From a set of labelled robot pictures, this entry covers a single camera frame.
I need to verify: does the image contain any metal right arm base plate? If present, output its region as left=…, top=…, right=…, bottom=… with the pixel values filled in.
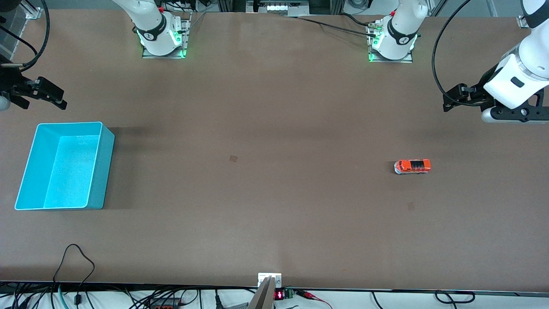
left=142, top=12, right=192, bottom=59

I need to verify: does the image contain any thin black table cable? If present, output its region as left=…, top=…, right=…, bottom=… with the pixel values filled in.
left=281, top=14, right=379, bottom=38

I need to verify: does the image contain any grey equipment with white connectors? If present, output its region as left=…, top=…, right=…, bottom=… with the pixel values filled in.
left=245, top=0, right=310, bottom=17

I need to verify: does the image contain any orange toy bus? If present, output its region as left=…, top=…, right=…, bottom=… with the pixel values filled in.
left=394, top=159, right=431, bottom=176

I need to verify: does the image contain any aluminium frame corner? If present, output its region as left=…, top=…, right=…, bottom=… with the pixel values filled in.
left=24, top=0, right=43, bottom=20

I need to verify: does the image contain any coiled black cable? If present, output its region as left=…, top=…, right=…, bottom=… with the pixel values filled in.
left=434, top=290, right=476, bottom=304

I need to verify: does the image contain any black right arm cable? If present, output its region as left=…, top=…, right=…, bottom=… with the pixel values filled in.
left=0, top=0, right=51, bottom=71

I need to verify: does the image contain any white mounting plate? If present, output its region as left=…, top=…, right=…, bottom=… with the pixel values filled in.
left=258, top=273, right=282, bottom=288

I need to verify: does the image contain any red alligator clip lead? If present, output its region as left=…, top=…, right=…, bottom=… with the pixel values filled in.
left=295, top=291, right=333, bottom=309

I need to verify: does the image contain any thick black table cable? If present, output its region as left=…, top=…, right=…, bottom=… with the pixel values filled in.
left=339, top=13, right=378, bottom=28

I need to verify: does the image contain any looped thin black cable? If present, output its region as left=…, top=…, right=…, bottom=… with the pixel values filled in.
left=52, top=244, right=96, bottom=306

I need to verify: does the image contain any blue plastic box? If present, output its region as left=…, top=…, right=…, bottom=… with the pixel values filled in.
left=15, top=122, right=115, bottom=211

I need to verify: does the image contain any aluminium strut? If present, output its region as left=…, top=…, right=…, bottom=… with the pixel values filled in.
left=429, top=0, right=449, bottom=17

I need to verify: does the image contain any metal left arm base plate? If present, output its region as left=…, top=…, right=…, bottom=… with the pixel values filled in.
left=368, top=19, right=414, bottom=64

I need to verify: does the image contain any grey metal bar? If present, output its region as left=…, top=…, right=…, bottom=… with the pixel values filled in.
left=247, top=277, right=276, bottom=309

